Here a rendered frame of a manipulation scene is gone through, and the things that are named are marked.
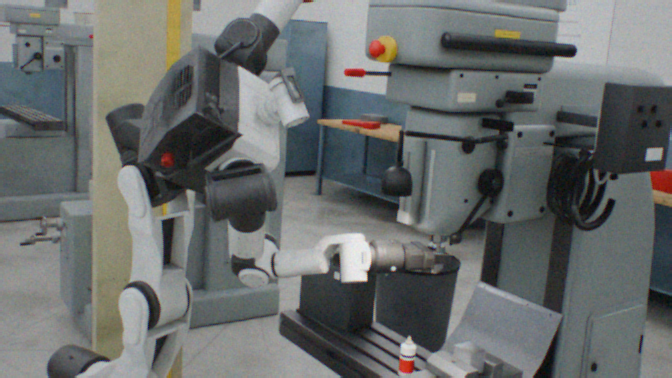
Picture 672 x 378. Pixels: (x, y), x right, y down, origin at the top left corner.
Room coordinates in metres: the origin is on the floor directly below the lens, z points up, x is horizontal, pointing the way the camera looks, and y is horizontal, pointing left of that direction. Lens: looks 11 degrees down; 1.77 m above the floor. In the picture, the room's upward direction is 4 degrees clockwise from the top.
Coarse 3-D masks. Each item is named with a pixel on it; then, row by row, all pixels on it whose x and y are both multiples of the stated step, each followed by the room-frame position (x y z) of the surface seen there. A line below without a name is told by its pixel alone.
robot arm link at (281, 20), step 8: (264, 0) 1.92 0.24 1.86; (272, 0) 1.91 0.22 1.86; (280, 0) 1.91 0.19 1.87; (288, 0) 1.92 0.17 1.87; (296, 0) 1.94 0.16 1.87; (304, 0) 1.98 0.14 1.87; (312, 0) 2.00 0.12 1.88; (320, 0) 2.00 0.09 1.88; (256, 8) 1.92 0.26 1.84; (264, 8) 1.90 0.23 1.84; (272, 8) 1.90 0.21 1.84; (280, 8) 1.90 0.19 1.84; (288, 8) 1.92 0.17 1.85; (296, 8) 1.95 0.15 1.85; (272, 16) 1.89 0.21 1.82; (280, 16) 1.90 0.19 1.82; (288, 16) 1.93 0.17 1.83; (280, 24) 1.91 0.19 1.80
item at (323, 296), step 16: (336, 272) 2.07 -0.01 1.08; (368, 272) 2.08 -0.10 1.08; (304, 288) 2.16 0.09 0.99; (320, 288) 2.11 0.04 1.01; (336, 288) 2.06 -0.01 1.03; (352, 288) 2.03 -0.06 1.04; (368, 288) 2.08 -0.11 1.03; (304, 304) 2.16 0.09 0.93; (320, 304) 2.11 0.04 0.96; (336, 304) 2.06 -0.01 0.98; (352, 304) 2.03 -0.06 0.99; (368, 304) 2.09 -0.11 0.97; (336, 320) 2.06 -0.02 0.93; (352, 320) 2.04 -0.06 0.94; (368, 320) 2.09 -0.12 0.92
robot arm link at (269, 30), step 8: (256, 16) 1.89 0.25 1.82; (264, 16) 1.89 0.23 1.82; (264, 24) 1.88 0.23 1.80; (272, 24) 1.89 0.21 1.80; (264, 32) 1.87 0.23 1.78; (272, 32) 1.89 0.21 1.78; (280, 32) 1.92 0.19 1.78; (264, 40) 1.87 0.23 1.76; (272, 40) 1.90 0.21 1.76; (264, 48) 1.88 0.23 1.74; (256, 56) 1.85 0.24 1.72; (264, 56) 1.90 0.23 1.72; (256, 64) 1.88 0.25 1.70
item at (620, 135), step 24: (624, 96) 1.63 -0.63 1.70; (648, 96) 1.65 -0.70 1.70; (600, 120) 1.67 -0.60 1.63; (624, 120) 1.62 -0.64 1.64; (648, 120) 1.65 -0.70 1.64; (600, 144) 1.66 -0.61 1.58; (624, 144) 1.62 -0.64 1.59; (648, 144) 1.67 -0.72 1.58; (600, 168) 1.66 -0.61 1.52; (624, 168) 1.62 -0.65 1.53; (648, 168) 1.68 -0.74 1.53
